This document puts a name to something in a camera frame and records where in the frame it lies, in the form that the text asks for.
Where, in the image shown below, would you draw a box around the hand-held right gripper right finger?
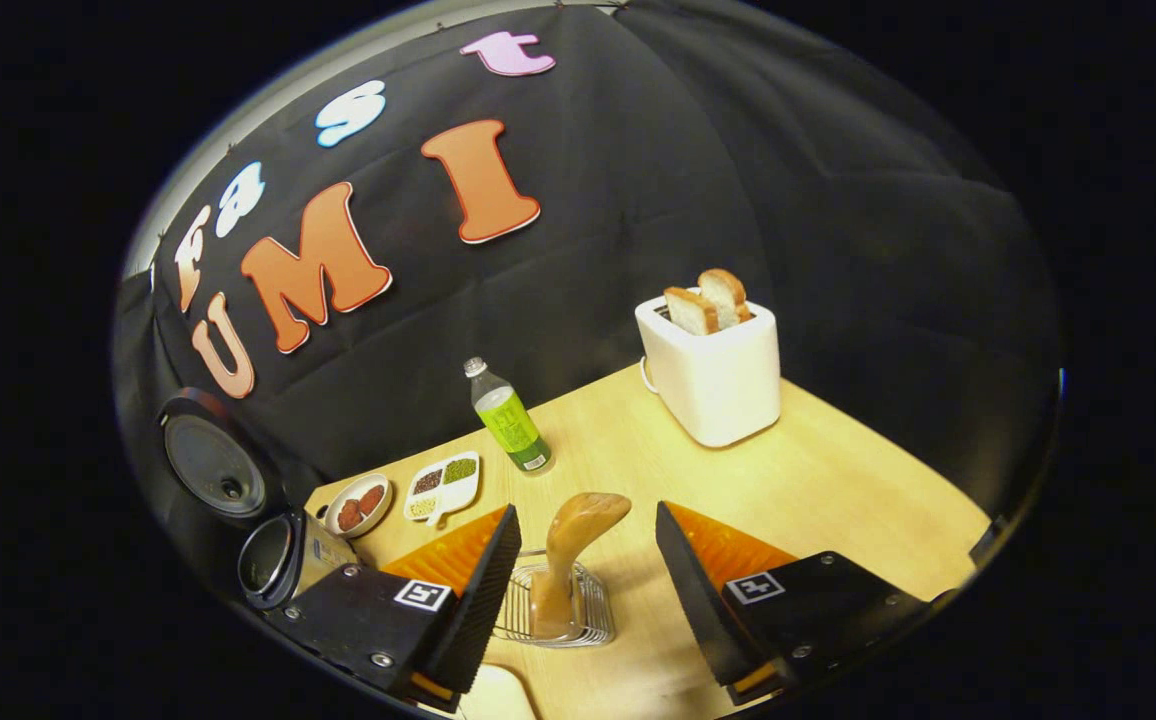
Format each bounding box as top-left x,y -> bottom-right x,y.
655,500 -> 939,707

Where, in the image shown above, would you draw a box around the black table edge clamp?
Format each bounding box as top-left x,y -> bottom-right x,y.
968,515 -> 1008,570

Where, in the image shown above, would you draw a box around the wooden spoon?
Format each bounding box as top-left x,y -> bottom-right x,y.
530,492 -> 633,641

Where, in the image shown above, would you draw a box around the round dish of red beans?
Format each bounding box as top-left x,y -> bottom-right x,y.
324,472 -> 395,540

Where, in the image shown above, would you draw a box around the white divided bean dish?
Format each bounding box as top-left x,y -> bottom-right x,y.
403,450 -> 483,529

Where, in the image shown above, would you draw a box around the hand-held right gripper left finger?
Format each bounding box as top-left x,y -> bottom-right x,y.
263,503 -> 523,713

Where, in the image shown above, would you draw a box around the wire chopstick holder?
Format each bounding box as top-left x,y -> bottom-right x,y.
491,548 -> 618,650

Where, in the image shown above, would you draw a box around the black backdrop cloth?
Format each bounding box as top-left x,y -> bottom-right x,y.
113,0 -> 1064,601

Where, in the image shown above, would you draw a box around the white toaster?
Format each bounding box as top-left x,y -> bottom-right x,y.
635,290 -> 782,449

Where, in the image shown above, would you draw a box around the toasted bread slice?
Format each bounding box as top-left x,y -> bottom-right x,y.
663,287 -> 720,337
697,268 -> 755,330

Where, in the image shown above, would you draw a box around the green label plastic bottle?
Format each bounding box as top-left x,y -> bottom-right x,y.
463,357 -> 556,476

